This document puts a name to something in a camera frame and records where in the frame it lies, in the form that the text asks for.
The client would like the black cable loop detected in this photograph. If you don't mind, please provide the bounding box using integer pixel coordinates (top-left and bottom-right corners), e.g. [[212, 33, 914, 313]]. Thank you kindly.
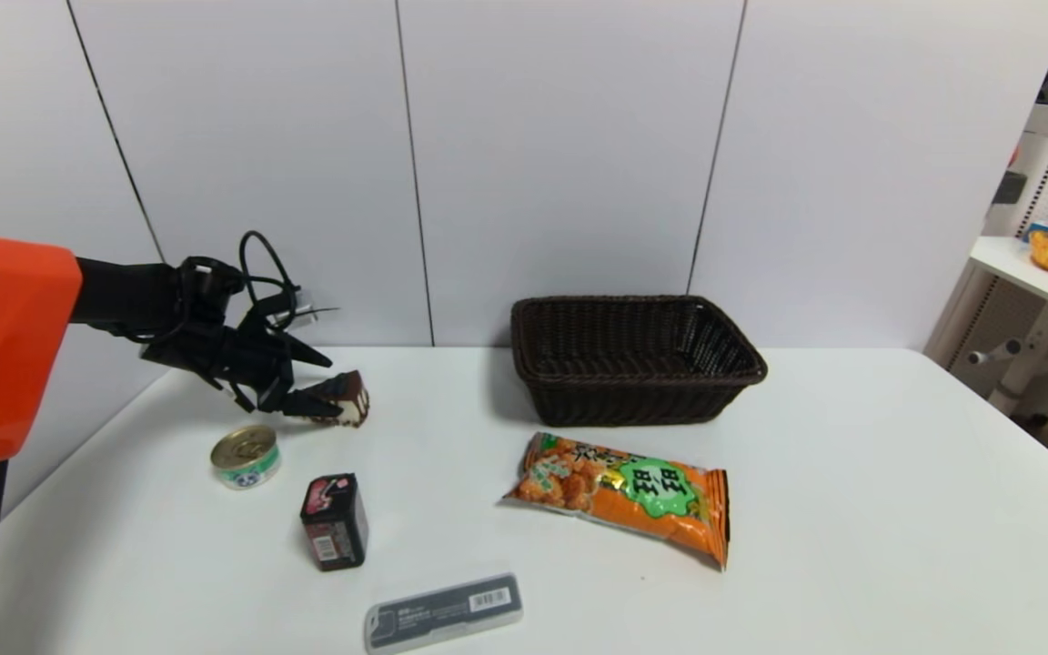
[[235, 230, 341, 339]]

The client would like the grey case with barcode label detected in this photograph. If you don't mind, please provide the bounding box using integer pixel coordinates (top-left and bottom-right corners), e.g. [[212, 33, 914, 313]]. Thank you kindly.
[[364, 572, 525, 655]]

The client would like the small tin can, green label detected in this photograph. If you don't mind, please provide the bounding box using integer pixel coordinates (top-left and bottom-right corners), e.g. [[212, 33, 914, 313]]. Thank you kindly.
[[210, 425, 282, 490]]

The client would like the small dark box, pink print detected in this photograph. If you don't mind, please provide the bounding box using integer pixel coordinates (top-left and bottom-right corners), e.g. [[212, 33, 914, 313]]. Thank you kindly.
[[299, 472, 369, 572]]

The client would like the chocolate cake slice toy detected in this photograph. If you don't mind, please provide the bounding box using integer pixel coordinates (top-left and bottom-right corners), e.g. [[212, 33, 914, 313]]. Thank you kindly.
[[304, 369, 371, 428]]

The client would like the dark brown wicker basket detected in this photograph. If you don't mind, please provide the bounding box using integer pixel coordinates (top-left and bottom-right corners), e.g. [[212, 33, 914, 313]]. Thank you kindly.
[[510, 294, 769, 428]]

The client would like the orange snack bag, green badge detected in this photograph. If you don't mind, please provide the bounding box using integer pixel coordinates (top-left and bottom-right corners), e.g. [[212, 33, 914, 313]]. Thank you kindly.
[[501, 431, 730, 571]]

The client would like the white table leg with handle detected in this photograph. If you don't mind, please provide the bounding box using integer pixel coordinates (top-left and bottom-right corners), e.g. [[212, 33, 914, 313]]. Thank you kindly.
[[967, 302, 1048, 419]]

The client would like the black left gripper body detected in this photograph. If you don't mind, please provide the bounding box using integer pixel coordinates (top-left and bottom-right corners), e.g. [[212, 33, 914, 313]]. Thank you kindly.
[[209, 325, 297, 414]]

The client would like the white side table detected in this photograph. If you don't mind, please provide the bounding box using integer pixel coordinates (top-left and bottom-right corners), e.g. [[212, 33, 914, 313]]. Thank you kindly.
[[968, 236, 1048, 330]]

